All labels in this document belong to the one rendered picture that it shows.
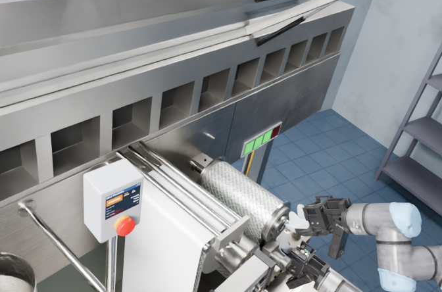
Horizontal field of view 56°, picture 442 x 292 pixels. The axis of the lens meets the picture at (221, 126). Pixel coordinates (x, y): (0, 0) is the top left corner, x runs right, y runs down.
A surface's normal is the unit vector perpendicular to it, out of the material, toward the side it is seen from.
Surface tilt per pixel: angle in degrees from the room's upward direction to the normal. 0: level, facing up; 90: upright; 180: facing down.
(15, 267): 90
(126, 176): 0
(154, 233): 90
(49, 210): 90
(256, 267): 0
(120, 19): 52
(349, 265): 0
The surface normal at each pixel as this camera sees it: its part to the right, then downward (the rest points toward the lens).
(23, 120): 0.74, 0.47
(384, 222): -0.74, -0.12
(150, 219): -0.65, 0.32
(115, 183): 0.17, -0.81
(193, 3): 0.69, -0.13
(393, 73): -0.81, 0.20
